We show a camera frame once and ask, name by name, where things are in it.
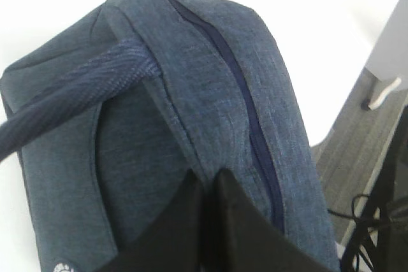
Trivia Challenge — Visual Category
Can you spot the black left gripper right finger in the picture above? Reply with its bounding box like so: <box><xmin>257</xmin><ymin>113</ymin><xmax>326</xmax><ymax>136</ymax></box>
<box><xmin>213</xmin><ymin>168</ymin><xmax>329</xmax><ymax>271</ymax></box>

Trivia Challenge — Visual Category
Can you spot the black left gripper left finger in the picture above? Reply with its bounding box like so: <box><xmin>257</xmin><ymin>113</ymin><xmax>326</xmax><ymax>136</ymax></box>
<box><xmin>99</xmin><ymin>169</ymin><xmax>203</xmax><ymax>272</ymax></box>

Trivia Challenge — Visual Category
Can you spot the dark blue insulated lunch bag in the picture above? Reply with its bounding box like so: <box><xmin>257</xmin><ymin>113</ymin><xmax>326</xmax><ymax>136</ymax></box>
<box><xmin>1</xmin><ymin>0</ymin><xmax>339</xmax><ymax>271</ymax></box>

